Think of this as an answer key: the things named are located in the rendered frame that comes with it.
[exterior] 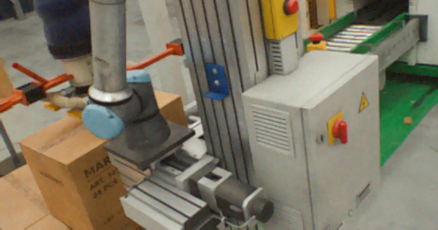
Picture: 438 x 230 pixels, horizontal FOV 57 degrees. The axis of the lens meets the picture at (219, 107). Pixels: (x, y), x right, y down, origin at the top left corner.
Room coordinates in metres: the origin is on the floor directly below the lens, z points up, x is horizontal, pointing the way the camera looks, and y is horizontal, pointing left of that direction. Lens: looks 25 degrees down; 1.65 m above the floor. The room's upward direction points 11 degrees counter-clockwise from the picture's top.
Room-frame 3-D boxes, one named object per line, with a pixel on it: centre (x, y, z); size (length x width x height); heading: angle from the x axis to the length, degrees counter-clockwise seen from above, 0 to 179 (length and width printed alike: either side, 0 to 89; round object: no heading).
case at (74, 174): (1.64, 0.51, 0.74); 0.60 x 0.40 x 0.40; 135
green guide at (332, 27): (3.08, -0.73, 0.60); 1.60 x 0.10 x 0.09; 131
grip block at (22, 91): (1.45, 0.68, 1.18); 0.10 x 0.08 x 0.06; 45
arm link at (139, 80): (1.18, 0.25, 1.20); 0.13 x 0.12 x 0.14; 157
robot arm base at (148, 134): (1.18, 0.25, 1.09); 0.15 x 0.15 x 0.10
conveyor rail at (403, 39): (2.40, -0.86, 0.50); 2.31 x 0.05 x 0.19; 131
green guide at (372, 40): (2.68, -1.08, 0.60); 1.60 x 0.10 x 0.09; 131
